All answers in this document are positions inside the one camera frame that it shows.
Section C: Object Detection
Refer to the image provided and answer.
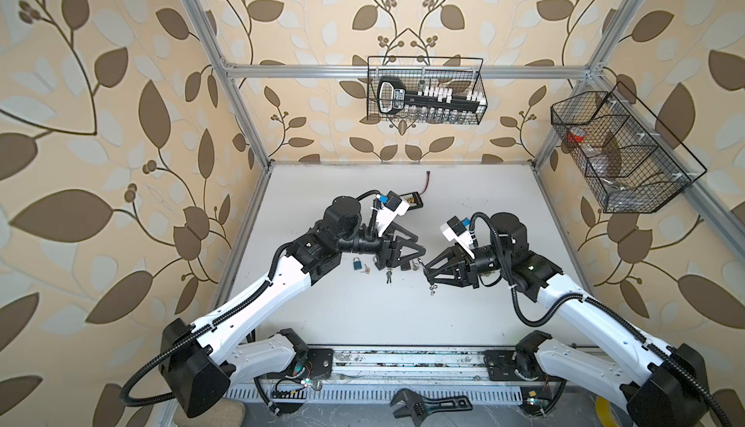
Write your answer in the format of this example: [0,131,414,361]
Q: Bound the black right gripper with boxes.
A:
[423,245,508,289]

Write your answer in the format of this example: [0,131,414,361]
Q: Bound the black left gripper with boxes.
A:
[334,220,426,268]

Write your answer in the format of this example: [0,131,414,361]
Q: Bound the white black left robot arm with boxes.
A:
[120,190,426,418]

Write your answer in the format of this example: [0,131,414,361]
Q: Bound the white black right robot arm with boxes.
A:
[423,212,734,426]

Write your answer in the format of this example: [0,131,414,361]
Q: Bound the black charging board yellow connectors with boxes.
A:
[402,192,424,210]

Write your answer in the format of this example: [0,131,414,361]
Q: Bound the black adjustable wrench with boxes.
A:
[389,388,473,427]

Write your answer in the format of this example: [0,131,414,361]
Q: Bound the black socket tool set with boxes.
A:
[374,76,487,115]

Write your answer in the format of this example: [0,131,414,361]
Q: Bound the yellow tape roll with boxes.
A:
[595,397,617,427]

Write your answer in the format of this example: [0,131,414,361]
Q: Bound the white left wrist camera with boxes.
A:
[372,192,411,237]

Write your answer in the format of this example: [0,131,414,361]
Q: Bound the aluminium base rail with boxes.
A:
[227,338,641,406]

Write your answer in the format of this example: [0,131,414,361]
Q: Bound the black wire basket back wall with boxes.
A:
[367,55,488,126]

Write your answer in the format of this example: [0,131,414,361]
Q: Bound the black wire basket wall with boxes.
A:
[550,82,707,214]
[367,55,488,126]

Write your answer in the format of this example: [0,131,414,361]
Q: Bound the black wire basket right wall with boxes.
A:
[550,82,707,214]

